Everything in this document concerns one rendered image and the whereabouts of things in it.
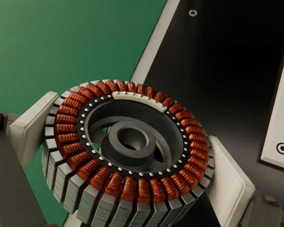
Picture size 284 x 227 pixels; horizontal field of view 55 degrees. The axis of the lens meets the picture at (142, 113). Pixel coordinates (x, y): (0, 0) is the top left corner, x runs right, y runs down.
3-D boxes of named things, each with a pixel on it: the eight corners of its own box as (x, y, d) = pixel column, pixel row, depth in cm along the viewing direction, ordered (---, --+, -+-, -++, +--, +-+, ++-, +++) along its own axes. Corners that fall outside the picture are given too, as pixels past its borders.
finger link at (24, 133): (14, 184, 13) (-2, 181, 13) (51, 131, 20) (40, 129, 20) (25, 129, 12) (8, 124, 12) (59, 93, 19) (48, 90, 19)
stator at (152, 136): (202, 256, 16) (232, 228, 14) (11, 216, 15) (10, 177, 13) (189, 129, 25) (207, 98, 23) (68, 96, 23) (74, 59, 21)
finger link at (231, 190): (244, 184, 14) (258, 188, 14) (208, 134, 20) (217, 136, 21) (222, 232, 15) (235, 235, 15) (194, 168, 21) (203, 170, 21)
